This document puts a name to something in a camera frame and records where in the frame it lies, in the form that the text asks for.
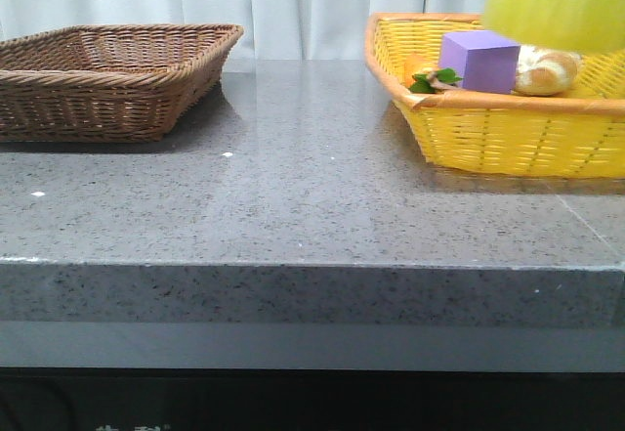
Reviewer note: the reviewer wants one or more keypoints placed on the yellow tape roll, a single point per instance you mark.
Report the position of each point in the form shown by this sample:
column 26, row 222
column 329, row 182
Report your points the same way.
column 584, row 26

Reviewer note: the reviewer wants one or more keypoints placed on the croissant bread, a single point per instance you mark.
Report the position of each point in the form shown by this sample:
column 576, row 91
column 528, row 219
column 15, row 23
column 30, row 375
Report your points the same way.
column 545, row 72

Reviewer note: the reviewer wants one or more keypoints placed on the purple foam cube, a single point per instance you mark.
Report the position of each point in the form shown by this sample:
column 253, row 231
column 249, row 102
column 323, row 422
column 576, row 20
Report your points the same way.
column 486, row 61

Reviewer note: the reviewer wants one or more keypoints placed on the yellow wicker basket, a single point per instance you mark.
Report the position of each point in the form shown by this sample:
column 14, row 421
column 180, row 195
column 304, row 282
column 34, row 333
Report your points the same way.
column 579, row 134

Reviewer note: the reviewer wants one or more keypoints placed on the brown toy dinosaur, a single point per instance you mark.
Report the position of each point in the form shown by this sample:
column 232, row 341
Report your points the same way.
column 439, row 86

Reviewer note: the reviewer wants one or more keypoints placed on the orange toy carrot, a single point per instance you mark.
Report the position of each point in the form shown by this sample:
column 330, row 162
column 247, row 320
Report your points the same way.
column 415, row 70

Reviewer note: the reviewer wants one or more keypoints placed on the brown wicker basket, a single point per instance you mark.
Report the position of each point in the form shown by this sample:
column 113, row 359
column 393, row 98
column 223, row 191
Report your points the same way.
column 109, row 83

